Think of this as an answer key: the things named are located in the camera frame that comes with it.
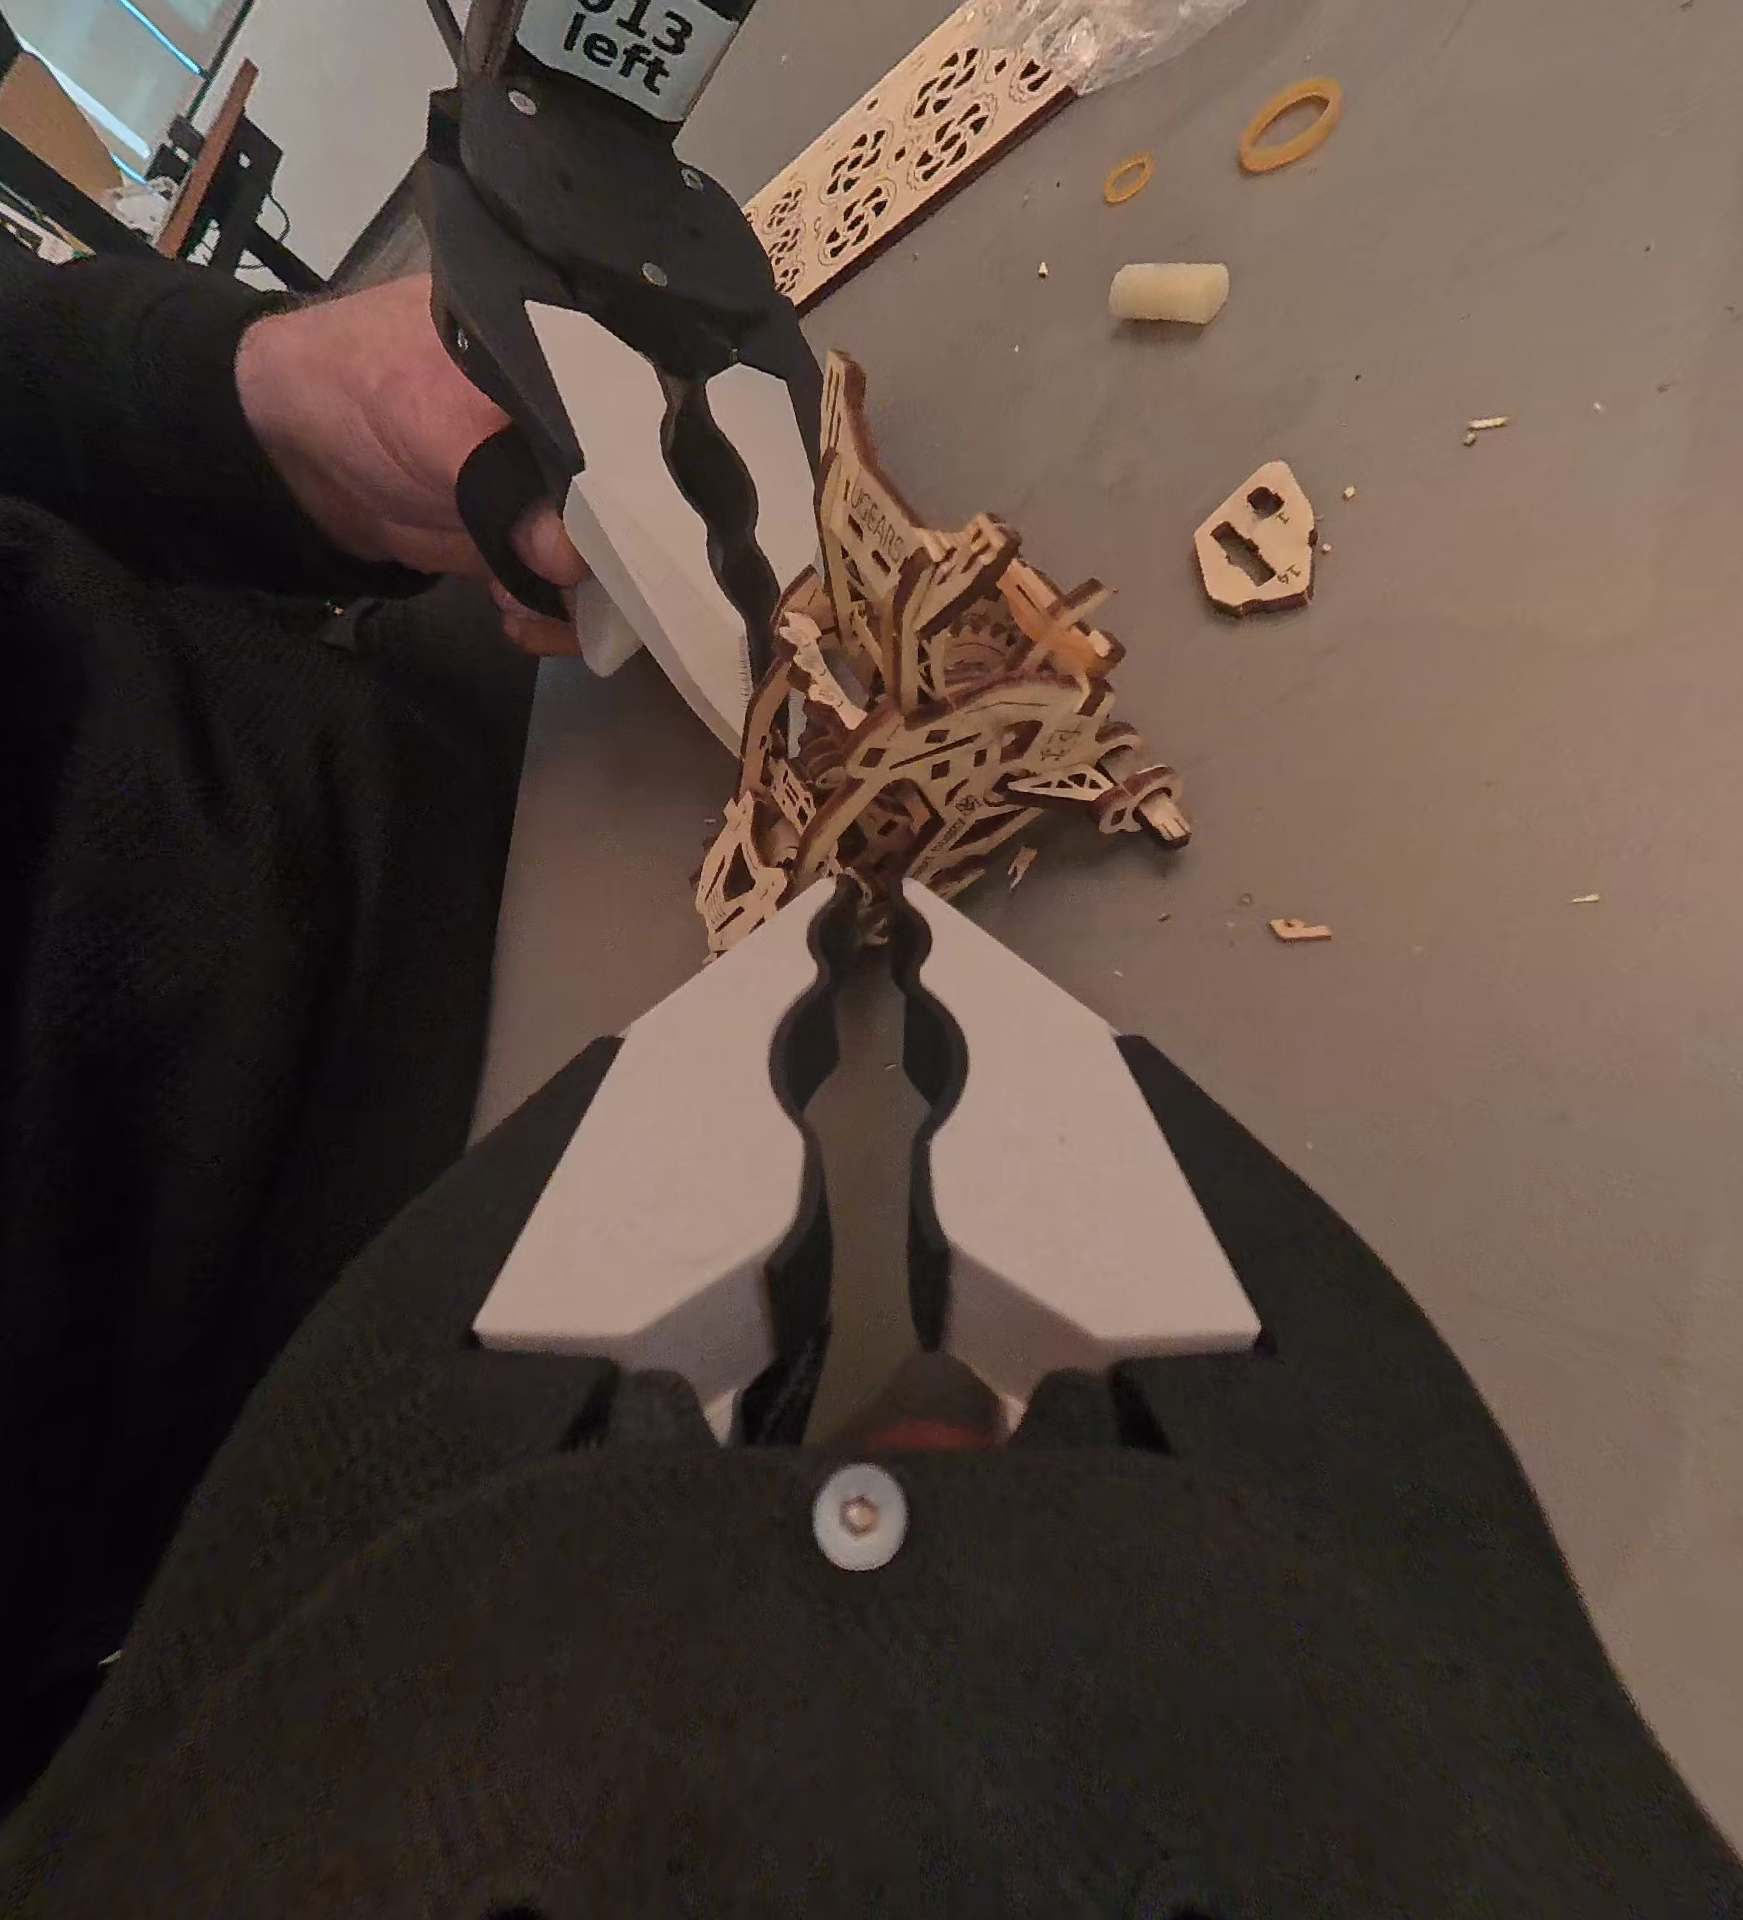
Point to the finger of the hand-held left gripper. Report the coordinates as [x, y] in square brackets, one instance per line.
[617, 435]
[773, 435]

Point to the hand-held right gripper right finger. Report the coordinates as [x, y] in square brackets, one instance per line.
[1098, 1186]

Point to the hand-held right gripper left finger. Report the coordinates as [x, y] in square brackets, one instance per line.
[631, 1186]

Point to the wooden mechanical model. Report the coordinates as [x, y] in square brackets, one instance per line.
[873, 750]

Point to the person's left forearm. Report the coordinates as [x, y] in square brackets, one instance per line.
[91, 376]

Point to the wooden parts sheet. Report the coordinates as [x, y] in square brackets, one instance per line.
[873, 166]

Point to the person's left hand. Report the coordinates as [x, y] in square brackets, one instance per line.
[362, 406]

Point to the person's right hand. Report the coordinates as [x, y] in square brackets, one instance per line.
[930, 1437]

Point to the small notched wooden offcut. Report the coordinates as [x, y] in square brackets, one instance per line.
[1300, 931]

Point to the small yellow rubber band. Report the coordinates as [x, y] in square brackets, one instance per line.
[1110, 184]

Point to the cream wax cylinder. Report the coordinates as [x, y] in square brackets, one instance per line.
[1171, 293]

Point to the small shield-shaped wooden plate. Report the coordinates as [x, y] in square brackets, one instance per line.
[1223, 588]

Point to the clear plastic bag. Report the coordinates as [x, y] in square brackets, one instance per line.
[1111, 30]

